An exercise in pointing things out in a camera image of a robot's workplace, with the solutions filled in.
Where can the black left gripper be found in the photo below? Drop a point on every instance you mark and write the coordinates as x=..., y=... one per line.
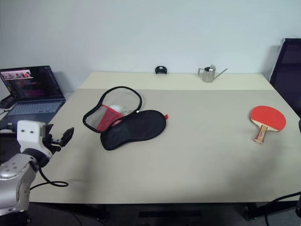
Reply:
x=55, y=142

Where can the white yellow plush zipper charm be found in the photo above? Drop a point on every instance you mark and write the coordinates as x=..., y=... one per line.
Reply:
x=116, y=108

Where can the black red paddle case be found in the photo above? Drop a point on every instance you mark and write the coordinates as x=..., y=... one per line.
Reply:
x=136, y=129

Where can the red table tennis paddle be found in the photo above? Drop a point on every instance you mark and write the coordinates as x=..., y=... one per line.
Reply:
x=268, y=116

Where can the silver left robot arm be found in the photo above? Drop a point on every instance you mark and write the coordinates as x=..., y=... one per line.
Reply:
x=14, y=169

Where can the open laptop computer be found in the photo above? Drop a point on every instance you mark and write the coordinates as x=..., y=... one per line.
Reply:
x=33, y=94

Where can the small black clamp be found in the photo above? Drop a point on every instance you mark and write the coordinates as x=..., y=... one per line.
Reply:
x=161, y=70

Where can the metal watering can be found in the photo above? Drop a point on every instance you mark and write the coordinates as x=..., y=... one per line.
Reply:
x=208, y=75

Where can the black chair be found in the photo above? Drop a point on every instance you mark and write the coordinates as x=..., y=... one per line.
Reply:
x=288, y=70

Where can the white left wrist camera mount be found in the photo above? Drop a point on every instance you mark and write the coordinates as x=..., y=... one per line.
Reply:
x=28, y=135

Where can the black table frame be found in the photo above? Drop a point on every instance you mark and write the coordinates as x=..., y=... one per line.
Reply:
x=164, y=207

